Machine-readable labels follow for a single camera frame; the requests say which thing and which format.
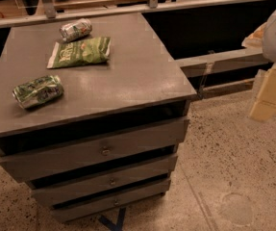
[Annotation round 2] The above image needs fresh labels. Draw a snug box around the green soda can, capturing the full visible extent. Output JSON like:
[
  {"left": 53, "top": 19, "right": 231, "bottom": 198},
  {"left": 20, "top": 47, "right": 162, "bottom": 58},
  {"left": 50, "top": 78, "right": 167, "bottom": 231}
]
[{"left": 13, "top": 75, "right": 63, "bottom": 109}]

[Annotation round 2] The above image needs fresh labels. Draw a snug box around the silver soda can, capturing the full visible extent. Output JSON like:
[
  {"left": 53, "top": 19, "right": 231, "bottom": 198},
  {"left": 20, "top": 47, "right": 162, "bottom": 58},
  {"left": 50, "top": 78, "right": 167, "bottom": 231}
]
[{"left": 60, "top": 18, "right": 92, "bottom": 42}]

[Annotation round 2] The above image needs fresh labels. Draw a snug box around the middle grey drawer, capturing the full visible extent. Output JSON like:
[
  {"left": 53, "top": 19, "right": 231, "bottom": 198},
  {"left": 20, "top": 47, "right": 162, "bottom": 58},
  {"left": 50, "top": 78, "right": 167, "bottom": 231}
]
[{"left": 32, "top": 153, "right": 178, "bottom": 206}]

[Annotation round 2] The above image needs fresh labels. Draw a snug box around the green jalapeno chip bag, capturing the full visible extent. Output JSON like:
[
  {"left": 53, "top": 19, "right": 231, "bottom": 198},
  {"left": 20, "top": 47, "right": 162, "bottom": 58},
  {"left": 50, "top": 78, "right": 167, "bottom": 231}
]
[{"left": 47, "top": 37, "right": 111, "bottom": 69}]

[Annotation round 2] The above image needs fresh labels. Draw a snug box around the top grey drawer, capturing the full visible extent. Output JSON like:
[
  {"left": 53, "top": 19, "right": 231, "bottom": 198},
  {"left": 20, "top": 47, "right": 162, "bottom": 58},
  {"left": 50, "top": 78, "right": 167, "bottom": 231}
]
[{"left": 0, "top": 116, "right": 188, "bottom": 182}]

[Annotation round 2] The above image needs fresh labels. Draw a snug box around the bottom grey drawer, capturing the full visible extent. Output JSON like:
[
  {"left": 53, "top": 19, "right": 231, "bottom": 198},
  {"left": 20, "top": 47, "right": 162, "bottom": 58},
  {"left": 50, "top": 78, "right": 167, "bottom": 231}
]
[{"left": 51, "top": 178, "right": 170, "bottom": 222}]

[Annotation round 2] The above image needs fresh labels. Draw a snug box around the grey drawer cabinet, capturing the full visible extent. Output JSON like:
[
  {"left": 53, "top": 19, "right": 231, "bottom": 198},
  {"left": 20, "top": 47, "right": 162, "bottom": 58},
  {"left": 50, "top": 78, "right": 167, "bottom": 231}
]
[{"left": 0, "top": 13, "right": 194, "bottom": 212}]

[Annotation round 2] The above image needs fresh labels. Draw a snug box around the grey drawer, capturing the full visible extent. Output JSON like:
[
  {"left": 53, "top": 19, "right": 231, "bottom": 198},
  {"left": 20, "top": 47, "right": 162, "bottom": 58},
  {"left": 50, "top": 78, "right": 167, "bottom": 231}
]
[
  {"left": 0, "top": 116, "right": 188, "bottom": 182},
  {"left": 51, "top": 178, "right": 170, "bottom": 222},
  {"left": 32, "top": 153, "right": 178, "bottom": 206}
]

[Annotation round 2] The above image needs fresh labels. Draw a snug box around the grey metal railing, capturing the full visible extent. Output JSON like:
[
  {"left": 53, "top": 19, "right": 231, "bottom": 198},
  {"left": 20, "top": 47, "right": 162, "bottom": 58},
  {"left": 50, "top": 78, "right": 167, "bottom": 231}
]
[{"left": 0, "top": 0, "right": 276, "bottom": 99}]

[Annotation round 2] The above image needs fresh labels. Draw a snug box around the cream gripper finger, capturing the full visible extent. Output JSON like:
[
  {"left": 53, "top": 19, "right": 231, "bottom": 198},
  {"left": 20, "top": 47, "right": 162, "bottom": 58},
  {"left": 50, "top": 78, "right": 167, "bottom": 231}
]
[{"left": 248, "top": 63, "right": 276, "bottom": 121}]

